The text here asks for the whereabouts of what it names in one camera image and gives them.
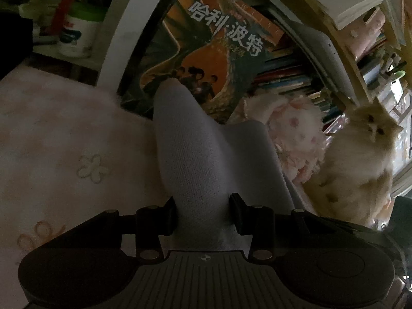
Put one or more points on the pink plush bunny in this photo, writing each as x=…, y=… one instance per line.
x=289, y=135

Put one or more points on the row of shelved books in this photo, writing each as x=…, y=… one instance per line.
x=289, y=77

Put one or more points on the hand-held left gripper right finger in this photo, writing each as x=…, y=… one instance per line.
x=237, y=214

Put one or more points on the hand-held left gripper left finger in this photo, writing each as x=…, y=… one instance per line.
x=170, y=214

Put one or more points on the large illustrated book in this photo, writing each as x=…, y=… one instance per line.
x=206, y=51

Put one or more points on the white canister with green lid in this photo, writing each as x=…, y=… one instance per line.
x=80, y=29

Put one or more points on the red ribbon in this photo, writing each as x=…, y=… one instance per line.
x=66, y=3

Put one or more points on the wooden shelf board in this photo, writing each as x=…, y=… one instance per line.
x=334, y=29

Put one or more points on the pink box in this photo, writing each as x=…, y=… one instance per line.
x=367, y=35

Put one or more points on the orange and white fluffy cat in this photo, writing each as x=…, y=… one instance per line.
x=357, y=170

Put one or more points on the pink floral fluffy blanket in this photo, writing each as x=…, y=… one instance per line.
x=70, y=154

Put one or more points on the pale lavender knit cloth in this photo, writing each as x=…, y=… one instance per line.
x=199, y=154

